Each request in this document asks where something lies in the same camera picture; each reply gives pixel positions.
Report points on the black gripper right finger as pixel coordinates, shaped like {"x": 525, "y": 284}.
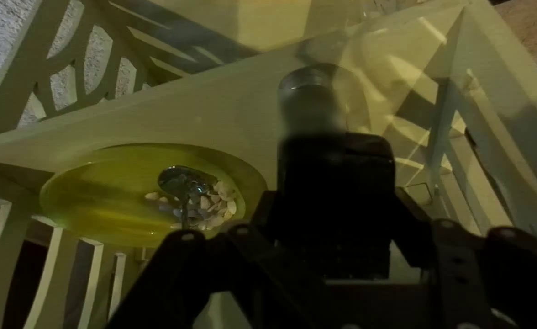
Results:
{"x": 478, "y": 282}

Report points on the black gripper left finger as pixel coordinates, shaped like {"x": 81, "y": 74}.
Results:
{"x": 187, "y": 271}

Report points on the grey remote control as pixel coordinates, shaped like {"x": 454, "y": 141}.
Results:
{"x": 310, "y": 103}

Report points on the yellow plate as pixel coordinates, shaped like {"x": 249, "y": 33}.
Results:
{"x": 101, "y": 194}

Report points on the spoon with food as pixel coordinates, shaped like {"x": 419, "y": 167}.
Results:
{"x": 196, "y": 200}

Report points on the white lattice shelf unit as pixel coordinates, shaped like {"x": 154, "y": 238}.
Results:
{"x": 441, "y": 108}

